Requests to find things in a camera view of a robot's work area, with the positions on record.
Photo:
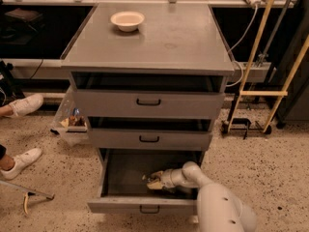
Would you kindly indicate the upper white sneaker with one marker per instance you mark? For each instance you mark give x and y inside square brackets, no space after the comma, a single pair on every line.
[22,107]

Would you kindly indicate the grey top drawer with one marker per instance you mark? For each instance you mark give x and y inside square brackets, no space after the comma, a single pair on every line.
[140,95]

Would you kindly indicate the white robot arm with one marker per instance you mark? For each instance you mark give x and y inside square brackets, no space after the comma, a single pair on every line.
[218,209]

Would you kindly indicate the white sneaker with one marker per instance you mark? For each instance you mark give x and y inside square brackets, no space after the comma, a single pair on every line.
[22,107]
[21,162]

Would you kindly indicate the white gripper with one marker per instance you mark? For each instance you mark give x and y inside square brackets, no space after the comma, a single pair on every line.
[166,179]

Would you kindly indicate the clear plastic trash bag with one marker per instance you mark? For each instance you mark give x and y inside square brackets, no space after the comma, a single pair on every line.
[69,123]

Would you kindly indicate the grey drawer cabinet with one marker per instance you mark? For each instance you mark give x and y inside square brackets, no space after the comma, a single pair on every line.
[173,39]

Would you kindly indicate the grey drawer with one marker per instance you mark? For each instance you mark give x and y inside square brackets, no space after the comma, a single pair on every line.
[150,133]
[122,190]
[140,95]

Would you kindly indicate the grey bottom drawer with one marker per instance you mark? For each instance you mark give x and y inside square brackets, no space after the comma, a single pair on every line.
[122,190]

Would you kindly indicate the grey middle drawer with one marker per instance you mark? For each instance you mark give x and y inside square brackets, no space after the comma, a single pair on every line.
[150,133]

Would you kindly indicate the black equipment at left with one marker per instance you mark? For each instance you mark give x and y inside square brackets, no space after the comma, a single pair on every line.
[14,87]

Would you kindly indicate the white paper bowl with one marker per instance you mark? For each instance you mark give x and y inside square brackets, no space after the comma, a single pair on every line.
[127,21]

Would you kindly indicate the lower white sneaker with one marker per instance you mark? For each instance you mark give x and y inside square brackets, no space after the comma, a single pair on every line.
[21,162]

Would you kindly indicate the yellow wooden ladder frame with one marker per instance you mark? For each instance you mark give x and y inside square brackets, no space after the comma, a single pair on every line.
[258,61]

